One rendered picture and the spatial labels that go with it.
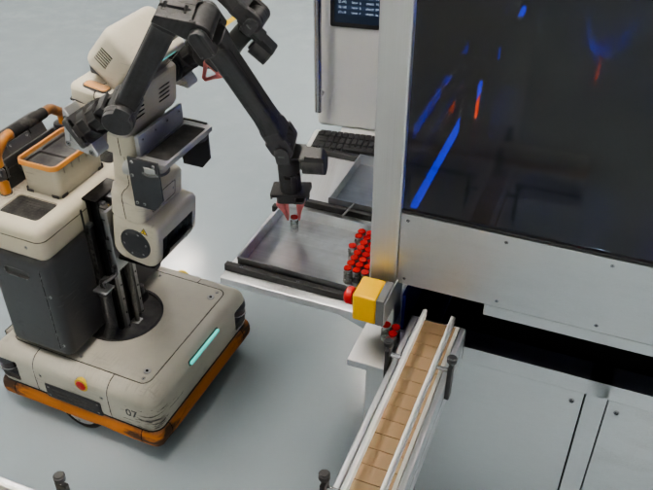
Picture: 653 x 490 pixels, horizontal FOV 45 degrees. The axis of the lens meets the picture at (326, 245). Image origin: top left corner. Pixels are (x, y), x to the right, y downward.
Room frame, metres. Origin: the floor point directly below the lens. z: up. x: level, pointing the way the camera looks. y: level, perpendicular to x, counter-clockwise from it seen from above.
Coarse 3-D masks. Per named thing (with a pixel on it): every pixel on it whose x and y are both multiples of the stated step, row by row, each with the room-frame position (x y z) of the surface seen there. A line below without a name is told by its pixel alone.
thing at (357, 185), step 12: (360, 156) 2.07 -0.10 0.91; (360, 168) 2.05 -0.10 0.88; (372, 168) 2.05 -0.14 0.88; (348, 180) 1.98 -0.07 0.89; (360, 180) 1.98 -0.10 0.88; (372, 180) 1.98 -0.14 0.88; (336, 192) 1.89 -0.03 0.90; (348, 192) 1.91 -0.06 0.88; (360, 192) 1.91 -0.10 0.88; (336, 204) 1.83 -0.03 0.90; (348, 204) 1.82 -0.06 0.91; (360, 204) 1.81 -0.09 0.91
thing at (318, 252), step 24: (312, 216) 1.77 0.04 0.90; (264, 240) 1.68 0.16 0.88; (288, 240) 1.68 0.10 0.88; (312, 240) 1.68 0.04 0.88; (336, 240) 1.68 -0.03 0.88; (264, 264) 1.54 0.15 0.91; (288, 264) 1.58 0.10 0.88; (312, 264) 1.58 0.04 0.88; (336, 264) 1.58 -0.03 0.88; (336, 288) 1.47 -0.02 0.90
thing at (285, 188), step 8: (280, 176) 1.71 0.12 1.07; (296, 176) 1.71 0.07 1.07; (280, 184) 1.71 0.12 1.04; (288, 184) 1.70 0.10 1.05; (296, 184) 1.70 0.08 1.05; (304, 184) 1.74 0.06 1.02; (272, 192) 1.71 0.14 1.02; (280, 192) 1.71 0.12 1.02; (288, 192) 1.70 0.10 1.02; (296, 192) 1.70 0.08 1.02; (304, 192) 1.70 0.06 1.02
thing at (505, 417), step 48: (480, 336) 1.31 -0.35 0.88; (480, 384) 1.27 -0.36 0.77; (528, 384) 1.23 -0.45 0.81; (576, 384) 1.19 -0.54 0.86; (624, 384) 1.16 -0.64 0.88; (480, 432) 1.26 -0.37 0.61; (528, 432) 1.22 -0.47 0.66; (576, 432) 1.18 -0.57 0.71; (624, 432) 1.14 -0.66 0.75; (432, 480) 1.30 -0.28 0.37; (480, 480) 1.25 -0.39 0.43; (528, 480) 1.21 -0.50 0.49; (576, 480) 1.16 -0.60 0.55; (624, 480) 1.13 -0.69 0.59
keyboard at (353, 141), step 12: (324, 132) 2.37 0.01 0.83; (336, 132) 2.38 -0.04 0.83; (348, 132) 2.37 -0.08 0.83; (312, 144) 2.31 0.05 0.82; (324, 144) 2.29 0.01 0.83; (336, 144) 2.29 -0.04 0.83; (348, 144) 2.30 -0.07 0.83; (360, 144) 2.29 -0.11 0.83; (372, 144) 2.29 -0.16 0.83; (372, 156) 2.24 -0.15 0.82
